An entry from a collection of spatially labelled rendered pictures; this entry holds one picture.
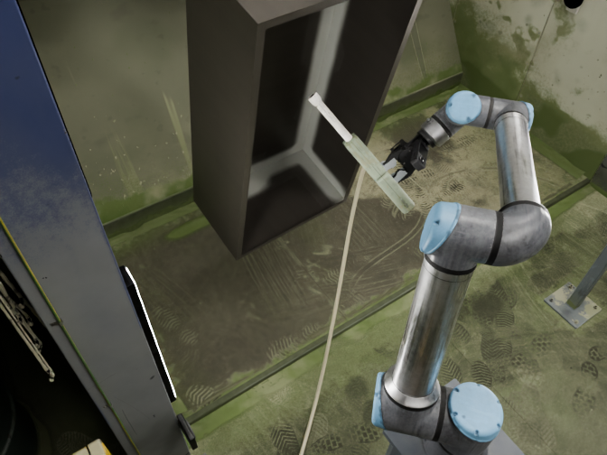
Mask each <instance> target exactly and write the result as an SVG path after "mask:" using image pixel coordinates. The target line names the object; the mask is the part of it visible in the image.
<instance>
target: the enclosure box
mask: <svg viewBox="0 0 607 455"><path fill-rule="evenodd" d="M422 1H423V0H186V21H187V43H188V66H189V89H190V111H191V156H192V178H193V200H194V202H195V203H196V205H197V206H198V207H199V209H200V210H201V212H202V214H203V215H204V216H205V218H206V219H207V220H208V221H209V222H210V224H211V226H212V227H213V228H214V230H215V231H216V233H217V234H218V235H219V237H220V239H221V240H222V242H223V243H224V244H225V246H226V247H227V249H228V250H229V251H230V253H231V254H232V255H233V256H234V258H235V259H236V261H237V260H239V259H240V258H242V257H243V256H245V255H248V254H250V253H252V252H254V251H255V250H257V249H259V248H260V247H262V246H264V245H266V244H268V243H270V242H272V241H274V240H275V239H277V238H279V237H281V236H283V235H284V234H286V233H288V232H290V231H292V230H294V229H295V228H298V227H300V226H301V225H303V224H305V223H306V222H308V221H310V220H312V219H314V218H316V217H318V216H320V215H321V214H323V213H325V212H326V211H328V210H330V209H333V208H335V207H336V206H338V205H340V204H342V203H343V202H345V201H346V200H347V198H348V196H349V194H350V189H351V187H352V184H353V182H354V180H355V177H356V175H357V172H358V169H359V167H360V163H359V162H358V161H357V160H356V159H355V157H354V156H353V155H352V154H351V153H350V152H349V150H348V149H347V148H346V147H345V145H344V144H343V141H344V139H343V138H342V136H341V135H340V134H339V133H338V132H337V131H336V129H335V128H334V127H333V126H332V125H331V123H330V122H329V121H328V120H327V119H326V118H325V116H324V115H323V114H322V113H321V112H320V111H319V109H318V108H317V107H316V106H314V105H312V103H311V102H310V101H309V100H308V98H309V96H311V94H313V93H314V92H317V94H318V95H319V96H320V97H321V99H322V102H323V103H324V104H325V106H327V107H328V108H329V109H330V110H331V112H332V113H333V114H334V115H335V116H336V118H337V119H338V120H339V121H340V122H341V124H342V125H343V126H344V127H345V128H346V129H347V131H348V132H349V133H350V134H353V133H354V134H355V135H356V136H357V137H358V138H359V139H360V140H361V141H362V143H364V144H365V145H366V146H368V143H369V139H370V137H371V135H372V132H373V130H374V127H375V124H376V123H377V120H378V116H379V113H380V110H381V108H382V106H383V104H384V101H385V98H386V96H387V93H388V90H389V87H390V84H391V82H392V79H393V78H394V75H395V72H396V70H397V65H398V63H399V61H400V58H401V56H402V53H403V51H404V49H405V46H406V42H407V39H408V37H409V34H410V32H411V30H412V27H413V25H414V22H415V19H416V16H417V13H418V11H419V8H420V6H421V4H422Z"/></svg>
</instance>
